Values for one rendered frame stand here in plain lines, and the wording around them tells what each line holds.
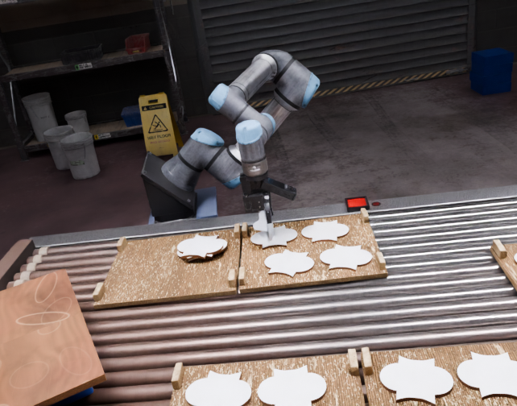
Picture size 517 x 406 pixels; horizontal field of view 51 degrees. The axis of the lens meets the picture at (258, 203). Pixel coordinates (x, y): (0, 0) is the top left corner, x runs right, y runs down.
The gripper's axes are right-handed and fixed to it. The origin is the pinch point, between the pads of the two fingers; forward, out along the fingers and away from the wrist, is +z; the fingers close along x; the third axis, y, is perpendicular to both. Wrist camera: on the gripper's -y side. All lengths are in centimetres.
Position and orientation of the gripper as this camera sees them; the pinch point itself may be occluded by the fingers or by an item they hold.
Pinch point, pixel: (272, 229)
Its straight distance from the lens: 169.5
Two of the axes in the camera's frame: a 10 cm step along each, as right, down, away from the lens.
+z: 1.6, 8.8, 4.4
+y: -9.9, 1.4, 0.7
